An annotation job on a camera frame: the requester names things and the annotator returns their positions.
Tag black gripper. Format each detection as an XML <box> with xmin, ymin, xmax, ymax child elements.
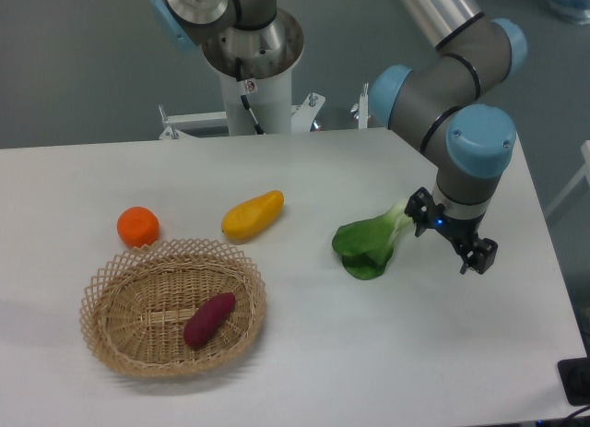
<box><xmin>404</xmin><ymin>187</ymin><xmax>498</xmax><ymax>275</ymax></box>

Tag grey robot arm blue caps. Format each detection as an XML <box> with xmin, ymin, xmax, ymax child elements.
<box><xmin>151</xmin><ymin>0</ymin><xmax>527</xmax><ymax>273</ymax></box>

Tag yellow mango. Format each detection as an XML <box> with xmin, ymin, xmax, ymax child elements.
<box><xmin>221</xmin><ymin>190</ymin><xmax>285</xmax><ymax>241</ymax></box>

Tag green bok choy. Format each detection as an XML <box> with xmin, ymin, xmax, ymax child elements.
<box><xmin>331</xmin><ymin>200</ymin><xmax>413</xmax><ymax>280</ymax></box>

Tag black device at table edge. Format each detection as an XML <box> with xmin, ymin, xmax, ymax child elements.
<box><xmin>557</xmin><ymin>357</ymin><xmax>589</xmax><ymax>406</ymax></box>

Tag purple sweet potato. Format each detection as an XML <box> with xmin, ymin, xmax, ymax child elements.
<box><xmin>183</xmin><ymin>292</ymin><xmax>236</xmax><ymax>349</ymax></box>

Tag blue object top right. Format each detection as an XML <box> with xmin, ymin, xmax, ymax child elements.
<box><xmin>546</xmin><ymin>0</ymin><xmax>589</xmax><ymax>25</ymax></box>

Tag orange tangerine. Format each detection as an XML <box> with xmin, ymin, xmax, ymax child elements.
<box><xmin>116</xmin><ymin>207</ymin><xmax>159</xmax><ymax>247</ymax></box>

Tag woven wicker basket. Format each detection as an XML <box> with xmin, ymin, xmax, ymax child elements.
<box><xmin>80</xmin><ymin>239</ymin><xmax>266</xmax><ymax>377</ymax></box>

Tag white frame at right edge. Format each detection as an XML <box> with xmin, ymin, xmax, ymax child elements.
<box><xmin>544</xmin><ymin>140</ymin><xmax>589</xmax><ymax>220</ymax></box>

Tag black cable on pedestal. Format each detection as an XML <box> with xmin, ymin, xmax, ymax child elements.
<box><xmin>234</xmin><ymin>57</ymin><xmax>267</xmax><ymax>136</ymax></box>

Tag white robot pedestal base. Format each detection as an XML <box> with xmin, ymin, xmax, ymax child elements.
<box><xmin>158</xmin><ymin>11</ymin><xmax>370</xmax><ymax>140</ymax></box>

